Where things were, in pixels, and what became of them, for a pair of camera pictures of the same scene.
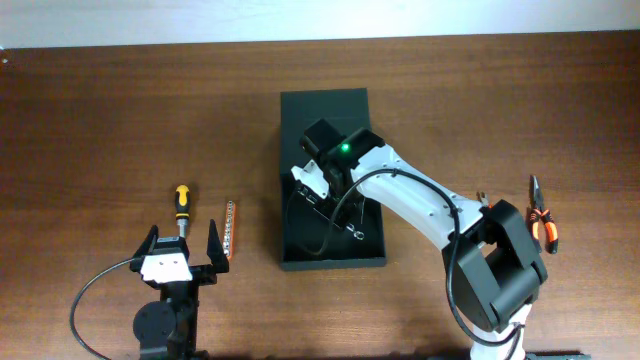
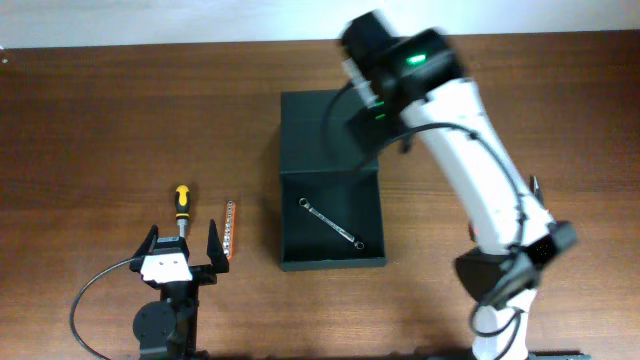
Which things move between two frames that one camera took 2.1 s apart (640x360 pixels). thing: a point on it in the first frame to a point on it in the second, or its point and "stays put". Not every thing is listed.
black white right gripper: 321,205 to 371,130
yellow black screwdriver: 182,212 stays put
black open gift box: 310,239 stays put
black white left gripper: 206,273 stays put
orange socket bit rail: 230,231 stays put
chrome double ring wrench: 357,234 to 305,203
